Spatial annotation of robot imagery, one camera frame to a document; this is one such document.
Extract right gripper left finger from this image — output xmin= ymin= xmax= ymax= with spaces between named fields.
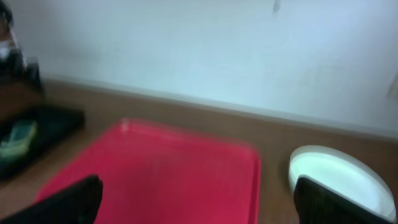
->
xmin=1 ymin=175 xmax=103 ymax=224

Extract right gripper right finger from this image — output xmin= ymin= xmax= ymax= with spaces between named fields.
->
xmin=294 ymin=177 xmax=392 ymax=224

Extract white plate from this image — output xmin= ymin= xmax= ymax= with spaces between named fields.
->
xmin=288 ymin=145 xmax=397 ymax=222

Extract green yellow sponge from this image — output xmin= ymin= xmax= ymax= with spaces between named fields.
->
xmin=1 ymin=120 xmax=38 ymax=162

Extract red plastic tray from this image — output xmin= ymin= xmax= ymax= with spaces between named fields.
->
xmin=37 ymin=119 xmax=261 ymax=224

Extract black plastic tray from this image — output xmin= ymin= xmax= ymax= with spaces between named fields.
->
xmin=1 ymin=105 xmax=85 ymax=181

